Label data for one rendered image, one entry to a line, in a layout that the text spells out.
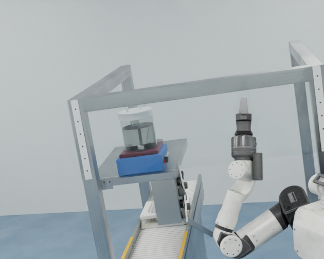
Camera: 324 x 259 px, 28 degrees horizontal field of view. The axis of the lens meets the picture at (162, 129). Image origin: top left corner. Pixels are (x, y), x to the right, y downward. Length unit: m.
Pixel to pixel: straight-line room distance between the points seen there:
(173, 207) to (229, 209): 0.53
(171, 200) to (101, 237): 0.34
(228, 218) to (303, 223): 0.27
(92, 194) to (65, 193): 4.18
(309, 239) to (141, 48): 4.31
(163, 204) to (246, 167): 0.63
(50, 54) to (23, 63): 0.32
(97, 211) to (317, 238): 1.03
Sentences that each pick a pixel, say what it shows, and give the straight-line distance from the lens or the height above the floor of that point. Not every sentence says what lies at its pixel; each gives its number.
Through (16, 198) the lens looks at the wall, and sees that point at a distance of 7.21.
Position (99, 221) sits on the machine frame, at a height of 1.16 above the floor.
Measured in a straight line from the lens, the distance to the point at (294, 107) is 2.58.
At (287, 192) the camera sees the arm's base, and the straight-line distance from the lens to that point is 2.33.
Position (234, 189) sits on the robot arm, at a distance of 2.33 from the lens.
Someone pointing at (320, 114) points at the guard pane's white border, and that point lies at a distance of 2.59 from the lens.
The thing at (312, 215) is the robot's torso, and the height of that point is 1.28.
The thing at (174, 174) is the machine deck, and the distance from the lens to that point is 2.72.
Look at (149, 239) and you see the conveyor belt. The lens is 3.26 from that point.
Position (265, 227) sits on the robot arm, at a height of 1.20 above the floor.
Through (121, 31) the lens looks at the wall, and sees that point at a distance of 6.27.
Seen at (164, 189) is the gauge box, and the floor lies 1.25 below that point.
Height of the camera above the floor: 2.03
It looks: 11 degrees down
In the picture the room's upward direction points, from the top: 9 degrees counter-clockwise
